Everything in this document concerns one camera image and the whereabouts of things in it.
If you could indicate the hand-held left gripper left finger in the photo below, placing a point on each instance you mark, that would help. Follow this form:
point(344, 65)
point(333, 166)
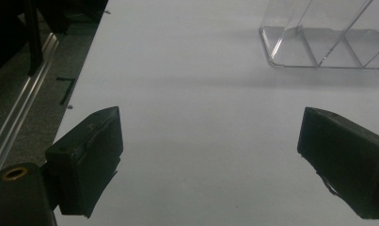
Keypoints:
point(83, 163)

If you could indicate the clear acrylic organizer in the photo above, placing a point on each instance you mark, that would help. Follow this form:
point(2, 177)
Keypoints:
point(325, 34)

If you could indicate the black stand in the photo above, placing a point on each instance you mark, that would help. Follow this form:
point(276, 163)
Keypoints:
point(33, 37)

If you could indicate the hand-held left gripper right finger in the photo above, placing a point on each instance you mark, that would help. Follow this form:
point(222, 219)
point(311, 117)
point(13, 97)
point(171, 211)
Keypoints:
point(344, 160)

